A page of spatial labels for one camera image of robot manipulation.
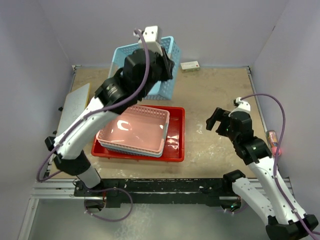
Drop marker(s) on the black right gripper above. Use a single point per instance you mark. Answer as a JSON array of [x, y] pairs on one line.
[[218, 115]]

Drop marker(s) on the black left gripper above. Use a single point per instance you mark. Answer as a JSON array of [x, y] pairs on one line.
[[168, 73]]

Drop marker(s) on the light blue perforated basket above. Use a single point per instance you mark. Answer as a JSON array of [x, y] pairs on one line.
[[161, 90]]

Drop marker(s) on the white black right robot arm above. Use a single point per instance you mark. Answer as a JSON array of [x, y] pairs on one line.
[[283, 217]]

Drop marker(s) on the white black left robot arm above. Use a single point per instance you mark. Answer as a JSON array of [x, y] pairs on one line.
[[130, 84]]

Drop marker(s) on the small white green box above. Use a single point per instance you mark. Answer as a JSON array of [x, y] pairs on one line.
[[191, 66]]

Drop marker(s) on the pink capped bottle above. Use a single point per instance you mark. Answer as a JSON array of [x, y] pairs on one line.
[[272, 141]]

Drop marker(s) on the red plastic tray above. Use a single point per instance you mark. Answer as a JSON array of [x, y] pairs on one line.
[[174, 146]]

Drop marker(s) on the pink perforated basket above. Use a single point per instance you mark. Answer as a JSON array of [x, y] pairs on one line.
[[139, 127]]

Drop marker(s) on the yellow framed whiteboard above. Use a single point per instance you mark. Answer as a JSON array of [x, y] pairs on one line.
[[75, 103]]

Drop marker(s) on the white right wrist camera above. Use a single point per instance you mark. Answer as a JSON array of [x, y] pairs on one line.
[[241, 105]]

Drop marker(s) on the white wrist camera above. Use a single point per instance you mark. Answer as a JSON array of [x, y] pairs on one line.
[[241, 105], [152, 36]]

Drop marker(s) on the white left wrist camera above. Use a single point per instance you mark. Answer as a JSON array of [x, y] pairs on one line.
[[152, 36]]

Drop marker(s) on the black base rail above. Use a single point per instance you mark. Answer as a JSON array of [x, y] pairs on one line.
[[212, 192]]

